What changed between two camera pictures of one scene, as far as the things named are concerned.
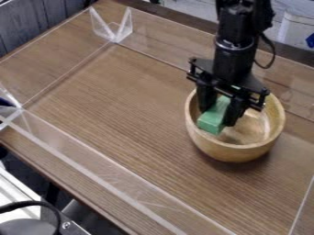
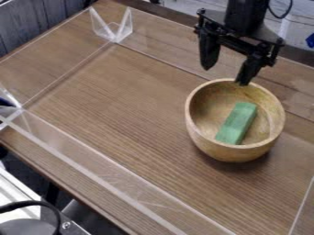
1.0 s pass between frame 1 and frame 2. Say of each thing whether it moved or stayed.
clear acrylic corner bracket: stayed
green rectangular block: moved
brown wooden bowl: stayed
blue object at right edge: stayed
